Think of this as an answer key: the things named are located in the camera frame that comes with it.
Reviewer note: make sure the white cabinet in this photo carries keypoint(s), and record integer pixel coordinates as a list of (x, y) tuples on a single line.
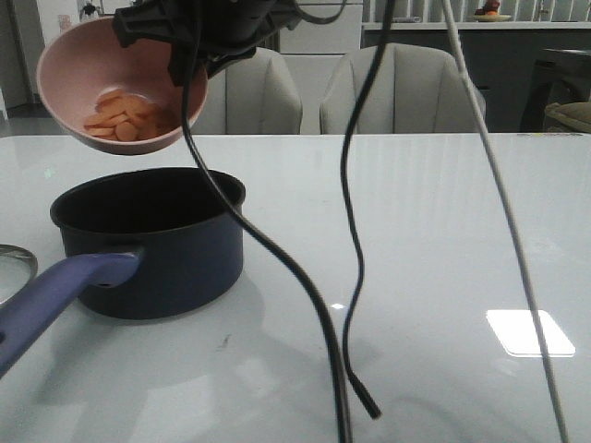
[(312, 51)]

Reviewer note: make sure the dark blue saucepan purple handle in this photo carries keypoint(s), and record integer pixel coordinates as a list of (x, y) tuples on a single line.
[(139, 245)]

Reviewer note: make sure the fruit plate on counter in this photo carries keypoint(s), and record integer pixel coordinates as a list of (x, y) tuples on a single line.
[(488, 12)]

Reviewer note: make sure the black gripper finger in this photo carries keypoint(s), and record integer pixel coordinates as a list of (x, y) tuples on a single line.
[(187, 62)]

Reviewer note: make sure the pink plastic bowl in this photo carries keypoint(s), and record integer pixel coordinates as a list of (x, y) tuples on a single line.
[(85, 62)]

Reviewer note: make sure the left beige upholstered chair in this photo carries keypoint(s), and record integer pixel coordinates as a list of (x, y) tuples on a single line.
[(255, 96)]

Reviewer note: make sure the grey counter sideboard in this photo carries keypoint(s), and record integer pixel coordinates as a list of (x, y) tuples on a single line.
[(500, 58)]

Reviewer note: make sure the orange ham slices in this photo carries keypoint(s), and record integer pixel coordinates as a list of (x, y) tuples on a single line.
[(127, 117)]

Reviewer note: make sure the olive cushion seat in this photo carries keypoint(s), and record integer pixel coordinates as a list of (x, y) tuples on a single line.
[(569, 117)]

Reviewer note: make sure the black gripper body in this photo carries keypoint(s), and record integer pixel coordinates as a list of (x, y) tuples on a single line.
[(215, 29)]

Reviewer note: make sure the glass pot lid blue knob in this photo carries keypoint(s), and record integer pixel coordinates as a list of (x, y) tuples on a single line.
[(18, 267)]

